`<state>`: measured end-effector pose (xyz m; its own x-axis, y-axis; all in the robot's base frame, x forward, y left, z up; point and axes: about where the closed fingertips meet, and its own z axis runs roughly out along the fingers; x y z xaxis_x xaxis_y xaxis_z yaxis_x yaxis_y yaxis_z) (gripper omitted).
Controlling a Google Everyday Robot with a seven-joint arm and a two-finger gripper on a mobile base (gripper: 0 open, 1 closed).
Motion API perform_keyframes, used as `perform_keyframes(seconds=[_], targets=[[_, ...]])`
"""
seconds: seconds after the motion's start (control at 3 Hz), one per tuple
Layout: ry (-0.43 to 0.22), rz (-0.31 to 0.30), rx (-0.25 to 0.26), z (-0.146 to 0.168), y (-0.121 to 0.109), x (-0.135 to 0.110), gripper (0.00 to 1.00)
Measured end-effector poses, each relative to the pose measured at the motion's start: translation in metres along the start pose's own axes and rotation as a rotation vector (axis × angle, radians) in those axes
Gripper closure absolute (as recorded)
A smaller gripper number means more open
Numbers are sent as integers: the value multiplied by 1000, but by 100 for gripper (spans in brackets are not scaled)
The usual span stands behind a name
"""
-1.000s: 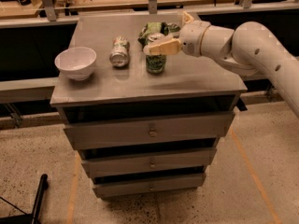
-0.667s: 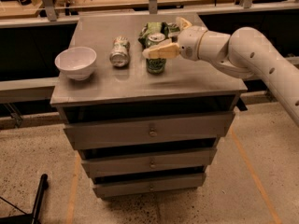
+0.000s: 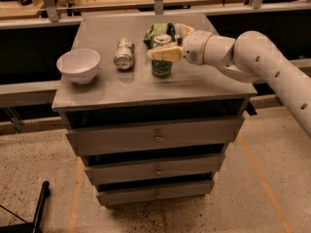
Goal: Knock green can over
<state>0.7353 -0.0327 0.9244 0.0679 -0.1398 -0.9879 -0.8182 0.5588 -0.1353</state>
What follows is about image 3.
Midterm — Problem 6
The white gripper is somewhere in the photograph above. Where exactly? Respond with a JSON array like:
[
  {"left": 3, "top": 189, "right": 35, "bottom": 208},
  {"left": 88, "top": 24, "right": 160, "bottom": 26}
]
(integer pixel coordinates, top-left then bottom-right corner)
[{"left": 147, "top": 23, "right": 213, "bottom": 65}]

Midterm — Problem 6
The green soda can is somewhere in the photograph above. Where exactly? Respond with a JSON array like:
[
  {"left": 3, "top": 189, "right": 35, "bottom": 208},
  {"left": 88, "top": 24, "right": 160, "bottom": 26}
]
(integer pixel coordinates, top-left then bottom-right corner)
[{"left": 151, "top": 34, "right": 172, "bottom": 78}]

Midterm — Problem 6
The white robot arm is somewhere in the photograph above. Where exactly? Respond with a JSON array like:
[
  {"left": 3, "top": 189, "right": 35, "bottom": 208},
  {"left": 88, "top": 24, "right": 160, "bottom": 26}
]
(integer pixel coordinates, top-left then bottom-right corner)
[{"left": 147, "top": 24, "right": 311, "bottom": 137}]

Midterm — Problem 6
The silver lying soda can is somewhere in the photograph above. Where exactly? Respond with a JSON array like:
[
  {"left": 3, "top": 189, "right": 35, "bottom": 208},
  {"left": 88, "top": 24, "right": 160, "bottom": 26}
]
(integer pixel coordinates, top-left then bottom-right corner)
[{"left": 114, "top": 38, "right": 135, "bottom": 70}]

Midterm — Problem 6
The green chip bag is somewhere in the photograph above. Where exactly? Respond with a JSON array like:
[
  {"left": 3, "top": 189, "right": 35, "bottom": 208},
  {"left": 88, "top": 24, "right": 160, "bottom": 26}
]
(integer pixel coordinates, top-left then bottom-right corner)
[{"left": 143, "top": 23, "right": 182, "bottom": 49}]

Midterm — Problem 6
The grey drawer cabinet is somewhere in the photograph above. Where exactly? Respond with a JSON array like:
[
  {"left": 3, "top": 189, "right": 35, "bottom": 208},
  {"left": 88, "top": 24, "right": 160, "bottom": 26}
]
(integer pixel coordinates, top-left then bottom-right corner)
[{"left": 52, "top": 15, "right": 256, "bottom": 207}]

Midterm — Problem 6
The white bowl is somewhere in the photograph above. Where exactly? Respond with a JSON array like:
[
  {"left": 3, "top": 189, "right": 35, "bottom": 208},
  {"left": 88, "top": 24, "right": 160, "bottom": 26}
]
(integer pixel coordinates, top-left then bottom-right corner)
[{"left": 56, "top": 49, "right": 100, "bottom": 84}]

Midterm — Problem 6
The grey metal railing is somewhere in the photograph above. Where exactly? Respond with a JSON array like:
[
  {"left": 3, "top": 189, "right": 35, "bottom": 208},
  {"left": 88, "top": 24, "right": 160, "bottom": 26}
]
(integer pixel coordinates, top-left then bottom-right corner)
[{"left": 0, "top": 0, "right": 311, "bottom": 29}]

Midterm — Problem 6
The black stand leg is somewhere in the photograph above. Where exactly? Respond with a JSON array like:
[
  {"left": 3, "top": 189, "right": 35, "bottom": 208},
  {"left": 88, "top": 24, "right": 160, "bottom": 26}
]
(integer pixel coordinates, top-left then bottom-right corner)
[{"left": 0, "top": 181, "right": 51, "bottom": 233}]

